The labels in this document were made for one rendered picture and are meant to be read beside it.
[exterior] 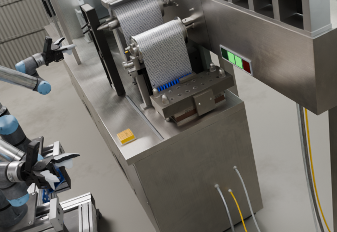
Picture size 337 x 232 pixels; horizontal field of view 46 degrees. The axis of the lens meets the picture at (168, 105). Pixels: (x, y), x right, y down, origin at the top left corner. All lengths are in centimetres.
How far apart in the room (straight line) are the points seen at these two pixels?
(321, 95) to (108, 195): 206
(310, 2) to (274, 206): 168
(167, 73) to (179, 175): 53
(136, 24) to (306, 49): 107
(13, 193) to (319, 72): 117
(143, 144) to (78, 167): 165
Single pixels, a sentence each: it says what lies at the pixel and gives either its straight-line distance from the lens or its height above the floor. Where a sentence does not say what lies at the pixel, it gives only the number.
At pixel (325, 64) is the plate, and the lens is 141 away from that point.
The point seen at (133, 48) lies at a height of 127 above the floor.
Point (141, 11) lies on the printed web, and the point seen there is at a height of 136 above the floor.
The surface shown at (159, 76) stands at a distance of 205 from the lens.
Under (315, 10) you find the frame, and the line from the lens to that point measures 132.
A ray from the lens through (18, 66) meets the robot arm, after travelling 240.
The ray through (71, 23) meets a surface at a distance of 292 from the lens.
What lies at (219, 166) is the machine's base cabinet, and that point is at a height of 58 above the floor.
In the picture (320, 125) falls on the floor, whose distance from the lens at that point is 328.
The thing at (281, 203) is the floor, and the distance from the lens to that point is 272.
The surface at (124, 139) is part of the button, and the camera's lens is 197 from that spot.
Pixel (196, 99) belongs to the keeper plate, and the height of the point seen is 101.
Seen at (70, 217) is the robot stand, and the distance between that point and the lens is 280.
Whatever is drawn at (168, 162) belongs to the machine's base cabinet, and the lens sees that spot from 199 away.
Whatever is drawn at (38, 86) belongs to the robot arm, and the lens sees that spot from 230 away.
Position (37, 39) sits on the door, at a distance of 581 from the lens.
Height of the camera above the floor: 204
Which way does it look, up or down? 32 degrees down
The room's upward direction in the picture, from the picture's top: 17 degrees counter-clockwise
